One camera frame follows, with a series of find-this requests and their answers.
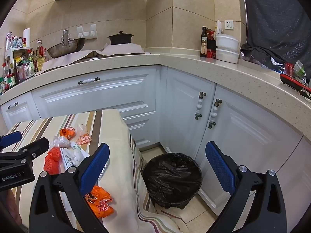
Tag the clear dotted plastic packet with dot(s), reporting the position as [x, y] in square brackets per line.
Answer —
[81, 128]

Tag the white wall socket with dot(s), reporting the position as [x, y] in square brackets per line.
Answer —
[229, 25]

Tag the beige stove cover cloth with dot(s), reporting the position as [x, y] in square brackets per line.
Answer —
[80, 57]

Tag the person's left hand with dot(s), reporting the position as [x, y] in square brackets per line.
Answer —
[11, 205]

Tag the orange snack bag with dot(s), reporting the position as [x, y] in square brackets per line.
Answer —
[100, 202]

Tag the black lidded pot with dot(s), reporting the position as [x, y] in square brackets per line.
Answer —
[120, 38]

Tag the paper towel roll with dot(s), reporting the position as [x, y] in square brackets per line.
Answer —
[26, 37]

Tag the white wall hook rack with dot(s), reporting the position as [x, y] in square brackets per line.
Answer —
[87, 32]

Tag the red snack packets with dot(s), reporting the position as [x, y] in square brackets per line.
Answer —
[211, 53]

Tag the green packets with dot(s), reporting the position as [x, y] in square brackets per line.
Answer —
[299, 70]

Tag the small orange wrapper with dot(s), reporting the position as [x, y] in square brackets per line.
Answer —
[66, 133]

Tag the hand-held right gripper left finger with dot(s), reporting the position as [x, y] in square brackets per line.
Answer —
[94, 167]

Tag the white lidded container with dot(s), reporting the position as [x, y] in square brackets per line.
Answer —
[227, 41]
[227, 56]

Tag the row of condiment bottles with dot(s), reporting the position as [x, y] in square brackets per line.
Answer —
[21, 65]

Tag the dark glass bottle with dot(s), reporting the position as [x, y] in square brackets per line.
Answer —
[203, 45]

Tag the orange plastic bag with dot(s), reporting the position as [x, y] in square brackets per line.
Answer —
[52, 161]

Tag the striped beige tablecloth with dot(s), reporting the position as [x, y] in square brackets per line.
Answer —
[116, 131]

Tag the clear plastic bag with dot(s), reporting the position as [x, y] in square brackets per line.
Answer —
[62, 142]

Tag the orange printed packet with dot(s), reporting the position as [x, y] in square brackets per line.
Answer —
[83, 139]

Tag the steel wok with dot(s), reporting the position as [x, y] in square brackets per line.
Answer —
[65, 50]

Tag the dark grey cloth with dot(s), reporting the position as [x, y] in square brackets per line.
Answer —
[274, 19]

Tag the red tray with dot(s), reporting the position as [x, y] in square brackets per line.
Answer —
[289, 81]

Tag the white tube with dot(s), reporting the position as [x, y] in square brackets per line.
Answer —
[66, 161]

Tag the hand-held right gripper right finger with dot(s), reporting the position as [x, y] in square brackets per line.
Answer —
[220, 167]

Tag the black bagged trash can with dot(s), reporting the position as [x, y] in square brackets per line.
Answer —
[172, 179]

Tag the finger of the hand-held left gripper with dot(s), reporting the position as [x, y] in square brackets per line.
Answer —
[36, 146]
[12, 137]

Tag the white kitchen cabinet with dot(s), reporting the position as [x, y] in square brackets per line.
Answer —
[109, 92]

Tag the white plastic bag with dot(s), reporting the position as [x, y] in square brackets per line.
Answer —
[218, 28]

